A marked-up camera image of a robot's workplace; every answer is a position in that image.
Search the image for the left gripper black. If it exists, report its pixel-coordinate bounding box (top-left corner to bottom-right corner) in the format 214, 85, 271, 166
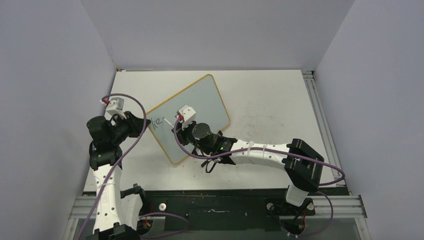
109, 111, 150, 144

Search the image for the yellow framed whiteboard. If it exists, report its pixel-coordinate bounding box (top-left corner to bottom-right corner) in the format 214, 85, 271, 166
146, 74, 231, 165

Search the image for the black white marker pen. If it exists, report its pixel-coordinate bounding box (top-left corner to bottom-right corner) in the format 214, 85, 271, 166
162, 117, 174, 129

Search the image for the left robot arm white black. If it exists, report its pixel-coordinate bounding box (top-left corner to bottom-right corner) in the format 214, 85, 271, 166
86, 111, 151, 240

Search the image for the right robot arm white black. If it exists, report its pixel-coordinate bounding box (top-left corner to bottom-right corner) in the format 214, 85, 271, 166
171, 122, 325, 214

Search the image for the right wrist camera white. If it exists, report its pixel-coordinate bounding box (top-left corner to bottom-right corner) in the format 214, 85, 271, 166
177, 104, 197, 128

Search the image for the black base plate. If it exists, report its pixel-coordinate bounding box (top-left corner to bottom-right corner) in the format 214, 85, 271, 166
136, 188, 347, 235

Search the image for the aluminium frame rail right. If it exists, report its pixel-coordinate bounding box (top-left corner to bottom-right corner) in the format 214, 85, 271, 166
301, 70, 342, 169

